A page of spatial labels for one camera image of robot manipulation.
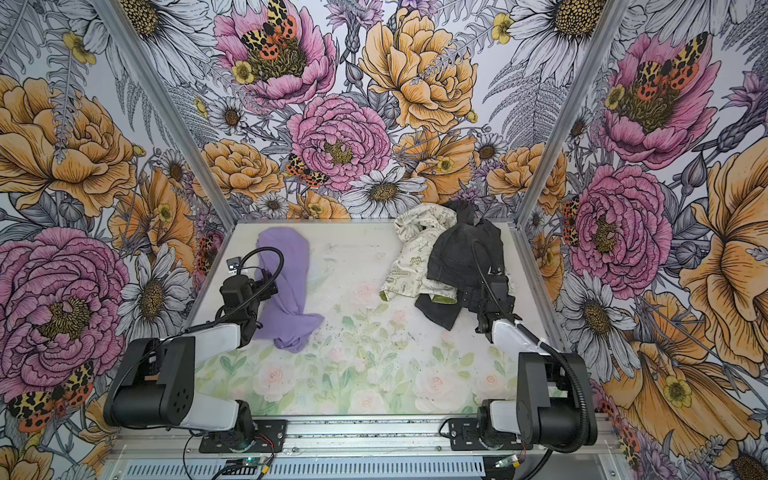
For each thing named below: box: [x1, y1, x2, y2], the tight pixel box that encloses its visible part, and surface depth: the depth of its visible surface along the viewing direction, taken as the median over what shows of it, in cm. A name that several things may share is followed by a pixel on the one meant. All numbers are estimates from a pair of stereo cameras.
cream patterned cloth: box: [379, 203, 458, 305], surface depth 105 cm
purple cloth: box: [254, 227, 325, 353], surface depth 93 cm
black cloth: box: [414, 199, 504, 331], surface depth 101 cm
